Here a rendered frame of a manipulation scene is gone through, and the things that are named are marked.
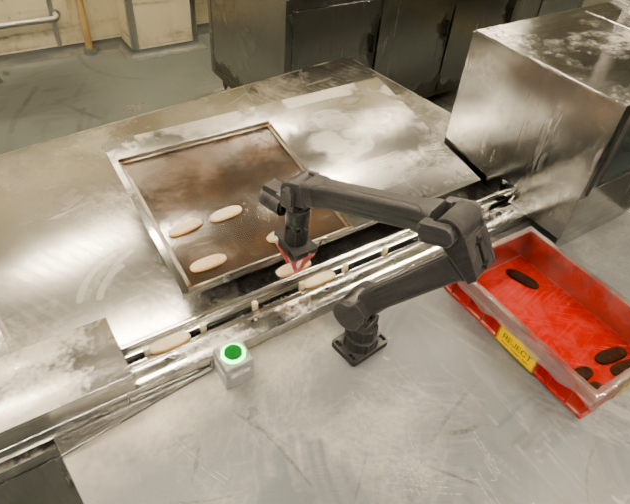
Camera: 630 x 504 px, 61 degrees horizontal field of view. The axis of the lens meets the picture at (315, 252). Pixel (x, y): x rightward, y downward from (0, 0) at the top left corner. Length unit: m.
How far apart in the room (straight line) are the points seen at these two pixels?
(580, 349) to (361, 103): 1.09
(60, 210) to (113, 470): 0.87
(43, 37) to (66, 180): 3.01
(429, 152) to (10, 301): 1.33
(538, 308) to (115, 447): 1.11
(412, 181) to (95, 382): 1.10
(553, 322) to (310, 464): 0.76
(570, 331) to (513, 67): 0.76
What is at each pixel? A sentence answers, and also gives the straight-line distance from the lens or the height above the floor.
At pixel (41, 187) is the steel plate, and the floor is 0.82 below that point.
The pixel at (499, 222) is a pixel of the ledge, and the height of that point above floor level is 0.86.
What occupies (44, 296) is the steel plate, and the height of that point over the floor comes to 0.82.
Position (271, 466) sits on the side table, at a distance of 1.18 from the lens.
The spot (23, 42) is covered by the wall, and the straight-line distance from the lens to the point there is 4.84.
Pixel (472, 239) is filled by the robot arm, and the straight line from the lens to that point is 0.96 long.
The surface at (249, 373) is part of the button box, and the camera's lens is 1.26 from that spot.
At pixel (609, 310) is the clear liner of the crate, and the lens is 1.61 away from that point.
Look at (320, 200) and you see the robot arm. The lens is 1.12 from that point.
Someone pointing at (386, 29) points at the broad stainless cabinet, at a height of 0.70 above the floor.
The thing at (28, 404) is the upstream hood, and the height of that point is 0.92.
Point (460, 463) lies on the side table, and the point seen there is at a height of 0.82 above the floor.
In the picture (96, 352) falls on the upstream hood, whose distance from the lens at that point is 1.25.
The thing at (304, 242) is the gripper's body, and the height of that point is 1.04.
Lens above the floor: 1.89
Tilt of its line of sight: 43 degrees down
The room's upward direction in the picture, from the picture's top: 5 degrees clockwise
